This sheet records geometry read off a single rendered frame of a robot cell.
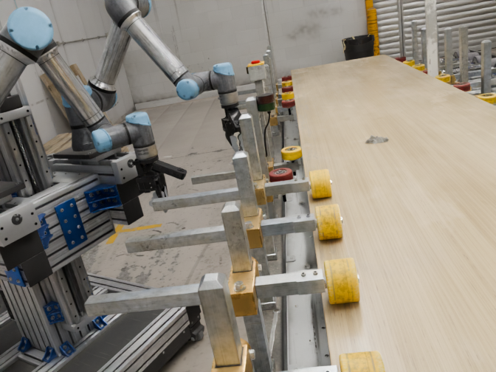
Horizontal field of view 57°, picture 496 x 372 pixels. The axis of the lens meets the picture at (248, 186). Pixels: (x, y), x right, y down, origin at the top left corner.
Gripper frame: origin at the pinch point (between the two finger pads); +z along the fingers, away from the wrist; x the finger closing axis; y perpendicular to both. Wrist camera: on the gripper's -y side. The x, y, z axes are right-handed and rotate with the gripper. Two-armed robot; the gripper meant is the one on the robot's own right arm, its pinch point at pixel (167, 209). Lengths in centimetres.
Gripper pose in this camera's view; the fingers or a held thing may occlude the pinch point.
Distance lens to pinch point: 168.4
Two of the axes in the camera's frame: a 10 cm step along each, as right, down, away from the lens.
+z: 1.7, 9.2, 3.5
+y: -9.8, 1.4, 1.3
